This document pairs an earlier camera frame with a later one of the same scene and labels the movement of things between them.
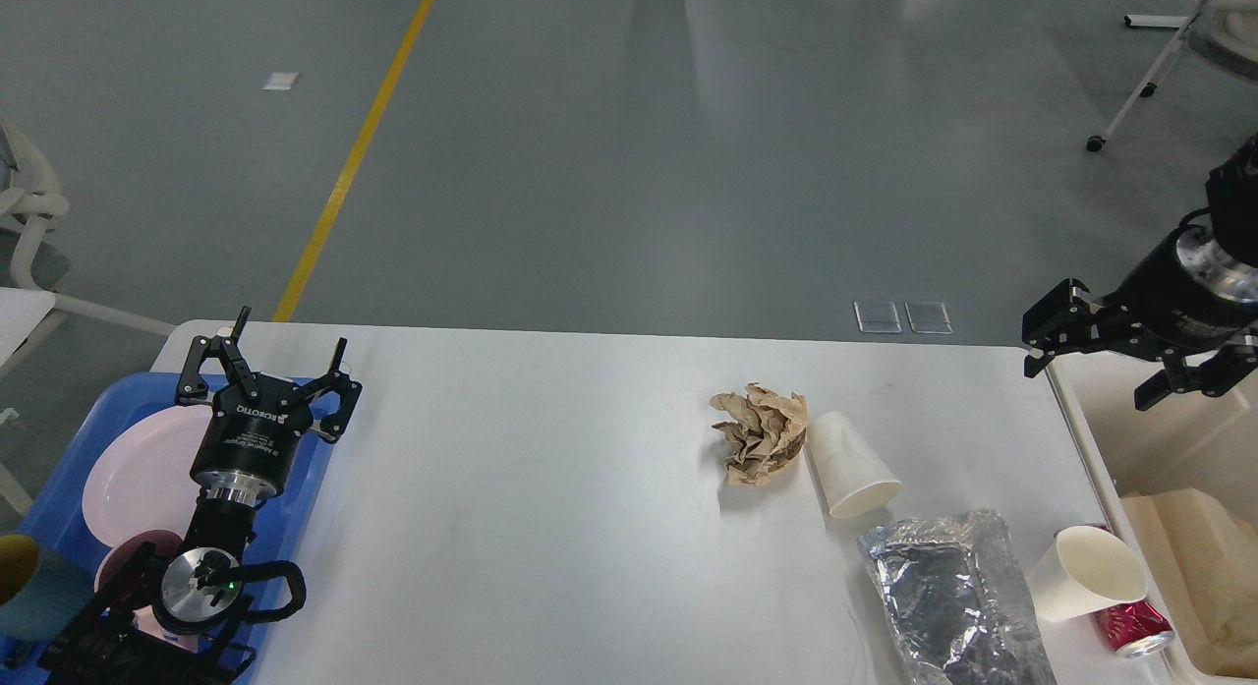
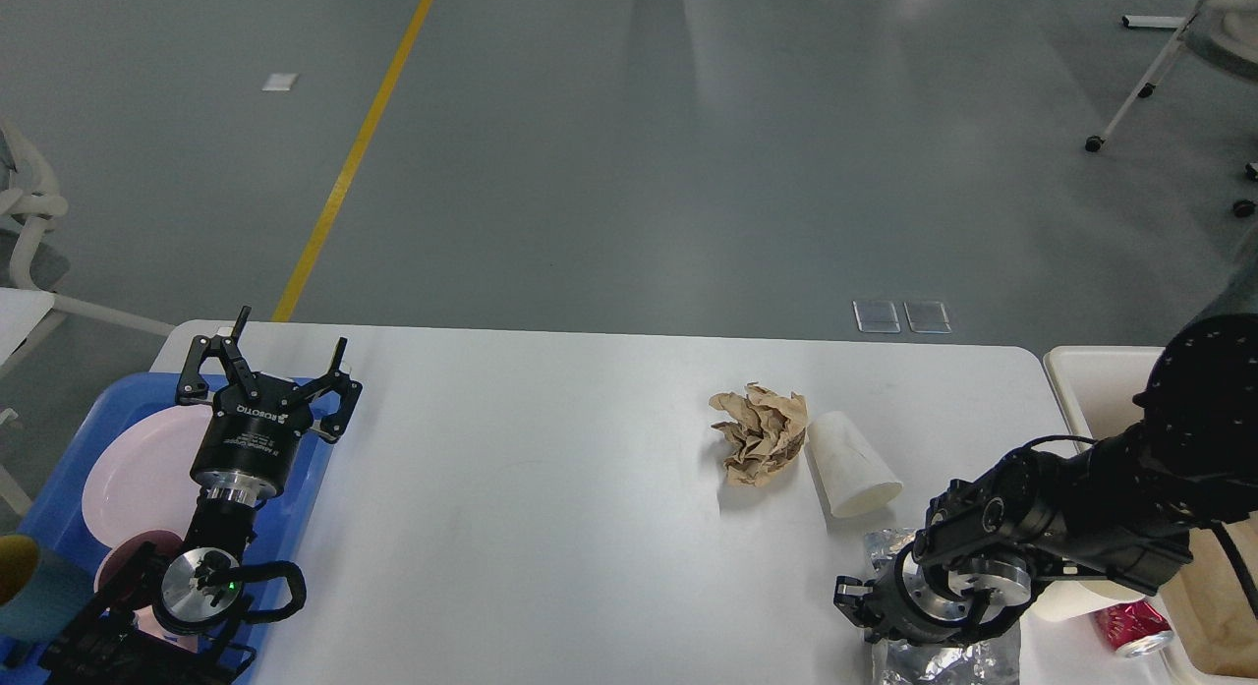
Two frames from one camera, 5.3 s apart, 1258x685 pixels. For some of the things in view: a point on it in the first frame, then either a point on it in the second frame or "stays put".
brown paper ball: [767, 434] stays put
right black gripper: [1183, 295] → [911, 607]
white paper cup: [852, 477] stays put
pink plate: [141, 483] stays put
